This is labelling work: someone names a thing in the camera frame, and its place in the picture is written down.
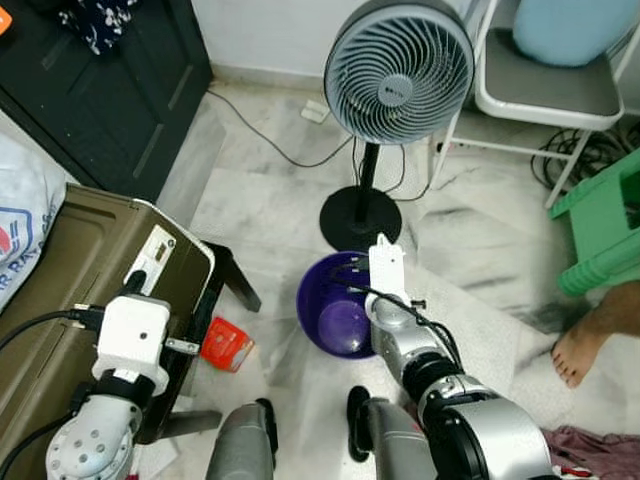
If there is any black low table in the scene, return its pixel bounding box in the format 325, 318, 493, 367
140, 240, 263, 441

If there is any white metal chair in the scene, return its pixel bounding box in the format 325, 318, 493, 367
430, 0, 640, 209

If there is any red packet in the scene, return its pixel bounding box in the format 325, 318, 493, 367
200, 317, 256, 373

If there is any black cabinet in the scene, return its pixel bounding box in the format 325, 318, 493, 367
0, 0, 214, 204

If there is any olive brown suitcase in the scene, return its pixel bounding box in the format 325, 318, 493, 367
0, 183, 216, 456

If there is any white plug adapter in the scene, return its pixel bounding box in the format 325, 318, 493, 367
300, 100, 331, 124

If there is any black cable bundle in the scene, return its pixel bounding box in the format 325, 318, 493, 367
530, 120, 640, 191

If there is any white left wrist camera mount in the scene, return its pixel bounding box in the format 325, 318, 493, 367
93, 295, 173, 396

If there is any pink cartoon mouse blanket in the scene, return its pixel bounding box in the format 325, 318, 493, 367
545, 425, 640, 480

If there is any white printed bag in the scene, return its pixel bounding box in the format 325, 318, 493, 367
0, 130, 69, 316

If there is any silver robot right leg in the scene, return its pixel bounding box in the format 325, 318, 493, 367
347, 385, 436, 480

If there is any silver robot leg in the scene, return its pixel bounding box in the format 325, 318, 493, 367
347, 385, 436, 480
205, 398, 279, 480

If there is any purple plastic bucket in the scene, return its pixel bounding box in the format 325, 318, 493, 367
296, 250, 401, 361

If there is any green plastic stool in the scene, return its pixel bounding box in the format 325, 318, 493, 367
548, 150, 640, 298

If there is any light blue cushion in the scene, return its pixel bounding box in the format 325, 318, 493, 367
513, 0, 613, 68

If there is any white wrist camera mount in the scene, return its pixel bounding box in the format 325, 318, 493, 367
368, 235, 409, 306
93, 295, 173, 396

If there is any person's bare leg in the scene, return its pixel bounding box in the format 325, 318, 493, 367
552, 280, 640, 389

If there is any silver robot left leg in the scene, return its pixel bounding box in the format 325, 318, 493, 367
205, 398, 279, 480

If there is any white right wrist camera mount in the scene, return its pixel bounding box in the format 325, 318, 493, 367
368, 235, 409, 306

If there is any grey standing fan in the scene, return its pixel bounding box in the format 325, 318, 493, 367
320, 0, 477, 253

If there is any dark floral cloth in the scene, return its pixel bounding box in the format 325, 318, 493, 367
57, 0, 141, 56

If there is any black fan power cable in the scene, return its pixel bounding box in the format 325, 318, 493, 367
205, 88, 356, 169

